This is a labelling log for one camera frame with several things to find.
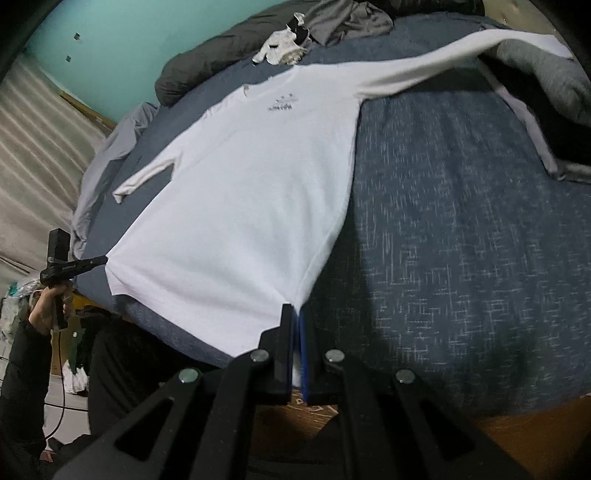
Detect white long sleeve shirt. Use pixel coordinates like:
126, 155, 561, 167
105, 29, 570, 357

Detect folded grey clothes stack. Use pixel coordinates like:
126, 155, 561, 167
479, 40, 590, 183

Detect person's left hand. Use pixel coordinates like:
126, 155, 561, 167
28, 283, 73, 335

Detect striped beige curtain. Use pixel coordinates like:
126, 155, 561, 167
0, 55, 105, 291

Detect light grey blanket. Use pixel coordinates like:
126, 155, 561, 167
70, 102, 159, 259

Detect navy blue bed sheet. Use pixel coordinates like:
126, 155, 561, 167
77, 14, 590, 415

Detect dark grey rolled duvet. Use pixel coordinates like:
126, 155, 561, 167
154, 0, 417, 108

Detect white black trimmed garment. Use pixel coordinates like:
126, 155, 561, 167
252, 12, 310, 66

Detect grey crumpled garment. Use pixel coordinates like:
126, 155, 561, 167
304, 0, 394, 47

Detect cream tufted headboard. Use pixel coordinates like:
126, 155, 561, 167
483, 0, 557, 34

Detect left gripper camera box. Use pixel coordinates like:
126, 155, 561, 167
47, 228, 70, 266

